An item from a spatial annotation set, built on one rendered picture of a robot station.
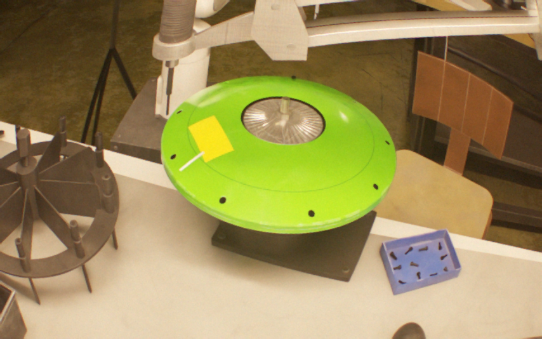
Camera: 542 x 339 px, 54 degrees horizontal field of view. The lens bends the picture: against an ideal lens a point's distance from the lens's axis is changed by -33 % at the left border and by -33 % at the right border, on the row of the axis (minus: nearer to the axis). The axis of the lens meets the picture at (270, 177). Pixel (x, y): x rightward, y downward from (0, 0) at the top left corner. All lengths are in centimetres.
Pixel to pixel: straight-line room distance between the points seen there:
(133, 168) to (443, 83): 86
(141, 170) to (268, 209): 34
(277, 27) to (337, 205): 28
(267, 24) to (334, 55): 270
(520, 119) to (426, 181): 131
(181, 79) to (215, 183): 44
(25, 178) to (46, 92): 228
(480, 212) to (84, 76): 221
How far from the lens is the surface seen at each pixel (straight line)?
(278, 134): 93
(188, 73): 129
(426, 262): 105
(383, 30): 70
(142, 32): 362
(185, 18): 70
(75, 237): 87
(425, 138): 225
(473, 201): 169
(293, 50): 70
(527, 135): 281
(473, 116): 173
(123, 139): 133
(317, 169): 90
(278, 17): 68
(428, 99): 174
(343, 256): 102
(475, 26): 71
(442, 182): 171
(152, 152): 131
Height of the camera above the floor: 164
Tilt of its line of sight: 39 degrees down
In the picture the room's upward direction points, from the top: 6 degrees clockwise
